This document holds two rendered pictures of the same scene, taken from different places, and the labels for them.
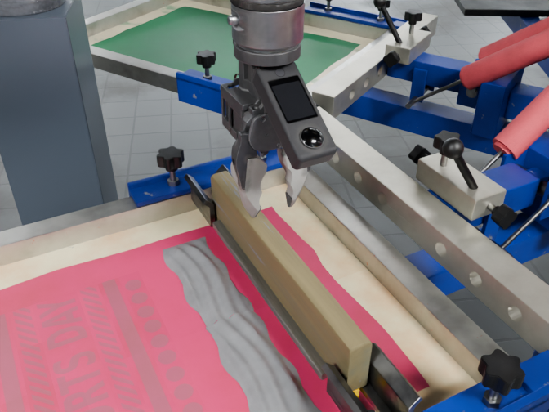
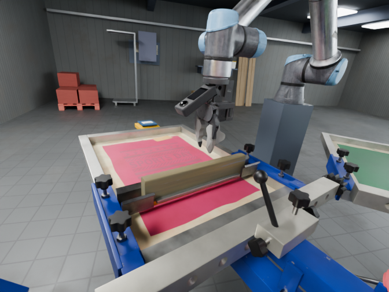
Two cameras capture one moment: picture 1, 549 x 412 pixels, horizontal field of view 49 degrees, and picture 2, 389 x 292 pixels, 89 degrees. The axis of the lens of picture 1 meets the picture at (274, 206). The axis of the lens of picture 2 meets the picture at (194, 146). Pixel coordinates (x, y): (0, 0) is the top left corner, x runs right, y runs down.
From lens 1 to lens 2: 0.76 m
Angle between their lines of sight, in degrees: 71
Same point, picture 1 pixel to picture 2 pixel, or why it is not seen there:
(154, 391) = (157, 169)
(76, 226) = (217, 148)
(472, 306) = not seen: outside the picture
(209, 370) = not seen: hidden behind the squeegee
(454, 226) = (245, 227)
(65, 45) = (280, 114)
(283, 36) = (205, 70)
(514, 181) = (334, 281)
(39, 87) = (270, 125)
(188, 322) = not seen: hidden behind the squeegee
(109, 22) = (362, 143)
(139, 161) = (379, 232)
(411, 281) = (210, 223)
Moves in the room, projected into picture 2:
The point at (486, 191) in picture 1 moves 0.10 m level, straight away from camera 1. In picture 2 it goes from (272, 230) to (334, 247)
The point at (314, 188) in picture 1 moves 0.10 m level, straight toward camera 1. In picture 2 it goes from (272, 194) to (241, 192)
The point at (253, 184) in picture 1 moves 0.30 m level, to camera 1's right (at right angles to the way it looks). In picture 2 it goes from (197, 130) to (219, 186)
